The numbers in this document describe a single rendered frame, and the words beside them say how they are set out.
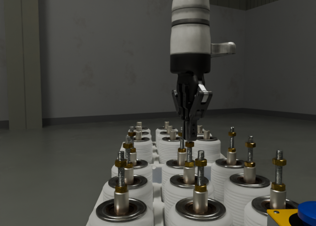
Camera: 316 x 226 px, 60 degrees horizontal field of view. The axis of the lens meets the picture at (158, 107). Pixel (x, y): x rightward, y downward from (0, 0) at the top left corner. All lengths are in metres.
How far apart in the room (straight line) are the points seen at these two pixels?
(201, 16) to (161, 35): 3.22
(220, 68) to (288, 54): 0.92
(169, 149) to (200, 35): 0.50
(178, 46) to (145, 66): 3.07
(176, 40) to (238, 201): 0.31
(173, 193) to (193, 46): 0.26
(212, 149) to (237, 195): 0.41
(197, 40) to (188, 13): 0.05
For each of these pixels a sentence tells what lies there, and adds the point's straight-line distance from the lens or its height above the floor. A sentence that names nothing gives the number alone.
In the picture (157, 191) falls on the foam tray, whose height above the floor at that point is 0.18.
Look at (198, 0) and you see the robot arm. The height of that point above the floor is 0.58.
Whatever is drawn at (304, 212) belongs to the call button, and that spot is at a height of 0.33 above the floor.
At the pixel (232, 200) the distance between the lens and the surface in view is 0.56.
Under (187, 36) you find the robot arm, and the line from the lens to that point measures 0.49.
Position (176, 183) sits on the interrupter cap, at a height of 0.25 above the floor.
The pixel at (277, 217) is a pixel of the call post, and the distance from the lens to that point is 0.30.
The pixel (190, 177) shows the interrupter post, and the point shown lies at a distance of 0.54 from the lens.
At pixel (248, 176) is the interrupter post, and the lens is 0.57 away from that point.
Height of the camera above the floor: 0.44
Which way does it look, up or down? 5 degrees down
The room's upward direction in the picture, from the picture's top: straight up
